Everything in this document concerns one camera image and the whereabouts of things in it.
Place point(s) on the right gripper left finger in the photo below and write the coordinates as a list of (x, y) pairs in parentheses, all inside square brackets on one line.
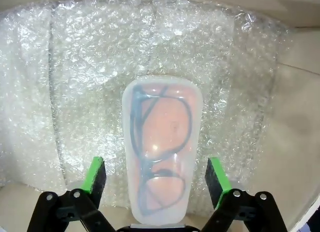
[(93, 174)]

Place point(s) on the clear bubble wrap sheet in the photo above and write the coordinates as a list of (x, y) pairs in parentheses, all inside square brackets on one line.
[(87, 79)]

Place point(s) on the translucent pink glasses case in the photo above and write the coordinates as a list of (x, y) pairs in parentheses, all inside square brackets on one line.
[(132, 192)]

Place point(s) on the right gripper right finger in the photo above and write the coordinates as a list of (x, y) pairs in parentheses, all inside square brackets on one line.
[(220, 177)]

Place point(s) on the dark-framed glasses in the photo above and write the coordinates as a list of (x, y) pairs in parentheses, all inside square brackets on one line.
[(170, 127)]

